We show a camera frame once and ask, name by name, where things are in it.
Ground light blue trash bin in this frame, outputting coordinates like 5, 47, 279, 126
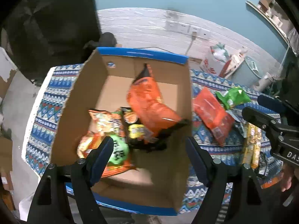
232, 56, 263, 88

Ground white plug with cable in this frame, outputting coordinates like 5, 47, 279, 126
186, 31, 198, 56

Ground yellow snack packet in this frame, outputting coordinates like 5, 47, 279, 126
242, 122, 261, 168

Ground black backdrop cloth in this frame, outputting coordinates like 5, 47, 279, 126
0, 0, 103, 80

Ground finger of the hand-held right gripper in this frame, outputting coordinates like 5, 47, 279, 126
257, 95, 288, 113
242, 107, 281, 133

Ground blue-sided cardboard box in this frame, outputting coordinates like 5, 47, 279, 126
50, 47, 193, 216

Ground orange noodle print snack packet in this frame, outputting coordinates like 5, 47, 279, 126
88, 108, 125, 137

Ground blue patterned tablecloth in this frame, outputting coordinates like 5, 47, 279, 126
24, 63, 288, 215

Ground red snack packet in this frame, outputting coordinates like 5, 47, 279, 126
193, 87, 235, 147

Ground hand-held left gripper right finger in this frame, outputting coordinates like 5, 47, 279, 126
186, 136, 269, 224

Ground white kettle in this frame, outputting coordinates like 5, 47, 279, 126
257, 73, 275, 91

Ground red and white paper bag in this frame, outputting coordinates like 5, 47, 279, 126
200, 51, 230, 76

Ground orange and green snack bag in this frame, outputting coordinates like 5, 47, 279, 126
77, 131, 138, 178

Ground orange snack bag black ends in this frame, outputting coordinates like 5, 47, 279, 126
127, 63, 191, 145

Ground person's right hand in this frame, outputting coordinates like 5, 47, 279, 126
280, 163, 295, 192

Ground grey plastic sheet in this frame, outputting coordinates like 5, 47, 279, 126
287, 26, 299, 49

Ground white green plastic bag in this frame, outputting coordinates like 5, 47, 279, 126
210, 42, 230, 62

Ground small orange snack packet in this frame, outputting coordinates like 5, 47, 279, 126
260, 175, 284, 189

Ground black cable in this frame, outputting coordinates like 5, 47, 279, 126
131, 46, 187, 55

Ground wall shelf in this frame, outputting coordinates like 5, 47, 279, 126
246, 0, 295, 49

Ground brown cardboard sheet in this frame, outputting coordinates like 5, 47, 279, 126
0, 136, 13, 172

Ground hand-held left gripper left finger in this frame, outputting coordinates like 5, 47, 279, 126
28, 136, 114, 224

